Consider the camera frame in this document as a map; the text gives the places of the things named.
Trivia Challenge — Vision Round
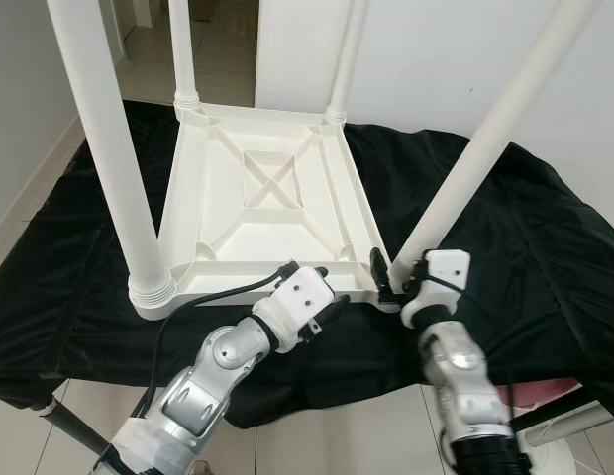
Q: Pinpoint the white plastic table top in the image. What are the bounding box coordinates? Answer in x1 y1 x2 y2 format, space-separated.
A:
129 104 402 320

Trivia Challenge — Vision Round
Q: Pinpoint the white plastic table leg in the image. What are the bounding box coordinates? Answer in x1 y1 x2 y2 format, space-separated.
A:
394 0 603 273
325 0 370 125
48 0 177 308
168 0 202 112

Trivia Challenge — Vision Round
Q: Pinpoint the black table cloth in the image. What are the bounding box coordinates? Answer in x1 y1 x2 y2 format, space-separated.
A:
0 97 614 428

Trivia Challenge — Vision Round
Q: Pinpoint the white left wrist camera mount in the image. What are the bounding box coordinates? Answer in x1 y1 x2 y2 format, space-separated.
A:
253 265 336 342

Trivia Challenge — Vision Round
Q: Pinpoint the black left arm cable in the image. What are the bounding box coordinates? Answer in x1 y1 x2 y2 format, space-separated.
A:
144 260 300 417

